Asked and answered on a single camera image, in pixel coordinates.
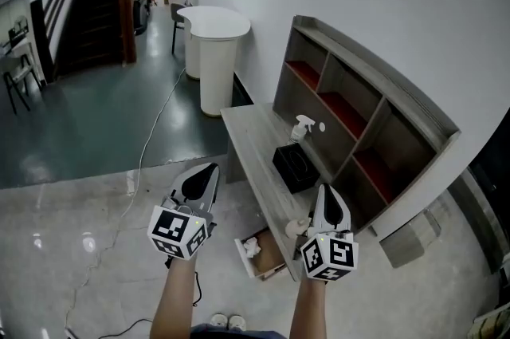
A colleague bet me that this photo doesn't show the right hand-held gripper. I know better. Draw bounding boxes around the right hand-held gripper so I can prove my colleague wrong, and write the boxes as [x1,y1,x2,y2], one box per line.
[299,182,359,283]

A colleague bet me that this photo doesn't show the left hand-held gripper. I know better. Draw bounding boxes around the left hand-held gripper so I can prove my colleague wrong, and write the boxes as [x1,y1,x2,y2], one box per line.
[147,162,221,262]

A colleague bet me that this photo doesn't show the grey wooden drawer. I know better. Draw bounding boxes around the grey wooden drawer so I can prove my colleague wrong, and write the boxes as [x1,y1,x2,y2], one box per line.
[233,227,288,282]

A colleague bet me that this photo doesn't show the white tissue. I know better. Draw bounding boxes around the white tissue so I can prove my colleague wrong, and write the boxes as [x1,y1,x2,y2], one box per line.
[242,236,262,259]

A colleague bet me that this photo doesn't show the person's left forearm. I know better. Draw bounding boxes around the person's left forearm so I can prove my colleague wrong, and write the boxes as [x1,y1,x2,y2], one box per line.
[150,257,198,339]

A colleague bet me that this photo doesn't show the person's right forearm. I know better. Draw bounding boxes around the person's right forearm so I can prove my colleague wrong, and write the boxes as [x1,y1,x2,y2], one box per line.
[287,275,328,339]

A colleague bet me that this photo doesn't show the large flat cardboard box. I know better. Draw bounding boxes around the large flat cardboard box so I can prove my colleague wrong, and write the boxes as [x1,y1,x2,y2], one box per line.
[379,223,430,270]

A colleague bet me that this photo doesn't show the black tissue box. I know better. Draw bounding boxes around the black tissue box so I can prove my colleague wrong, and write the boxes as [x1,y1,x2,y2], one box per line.
[272,142,321,195]

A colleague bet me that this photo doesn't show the person's black shirt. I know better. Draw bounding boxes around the person's black shirt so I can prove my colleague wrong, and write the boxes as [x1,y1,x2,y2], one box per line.
[190,323,288,339]

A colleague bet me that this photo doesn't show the white spray bottle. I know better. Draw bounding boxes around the white spray bottle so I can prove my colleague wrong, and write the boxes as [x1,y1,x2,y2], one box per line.
[288,113,316,146]

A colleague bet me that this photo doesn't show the grey wooden hutch shelf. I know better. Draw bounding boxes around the grey wooden hutch shelf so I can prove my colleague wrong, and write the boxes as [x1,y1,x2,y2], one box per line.
[273,14,462,237]

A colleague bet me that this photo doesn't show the dark glass door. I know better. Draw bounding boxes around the dark glass door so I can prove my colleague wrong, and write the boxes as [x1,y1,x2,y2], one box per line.
[448,117,510,274]

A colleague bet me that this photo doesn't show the white storage rack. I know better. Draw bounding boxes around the white storage rack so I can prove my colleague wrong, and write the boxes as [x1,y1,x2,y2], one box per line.
[469,303,510,339]

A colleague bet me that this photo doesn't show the white curved table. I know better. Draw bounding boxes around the white curved table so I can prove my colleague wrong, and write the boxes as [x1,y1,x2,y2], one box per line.
[175,5,252,118]

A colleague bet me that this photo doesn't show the dark chair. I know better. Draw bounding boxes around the dark chair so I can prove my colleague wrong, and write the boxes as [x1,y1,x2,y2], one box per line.
[170,2,188,55]

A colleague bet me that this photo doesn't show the dark wooden staircase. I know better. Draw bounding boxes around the dark wooden staircase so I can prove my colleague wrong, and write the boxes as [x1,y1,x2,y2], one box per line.
[41,0,151,81]

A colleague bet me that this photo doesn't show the white chair with black legs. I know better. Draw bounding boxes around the white chair with black legs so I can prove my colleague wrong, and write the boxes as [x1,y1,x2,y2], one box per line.
[0,44,43,115]

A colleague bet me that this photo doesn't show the black cable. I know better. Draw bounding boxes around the black cable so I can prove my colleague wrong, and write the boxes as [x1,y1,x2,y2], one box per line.
[97,270,202,339]

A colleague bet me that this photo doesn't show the white floor cable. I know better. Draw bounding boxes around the white floor cable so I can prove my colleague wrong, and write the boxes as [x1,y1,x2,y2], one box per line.
[63,67,187,334]

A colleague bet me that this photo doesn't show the brown wooden stair post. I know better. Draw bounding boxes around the brown wooden stair post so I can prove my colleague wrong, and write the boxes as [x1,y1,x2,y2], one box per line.
[118,0,139,65]

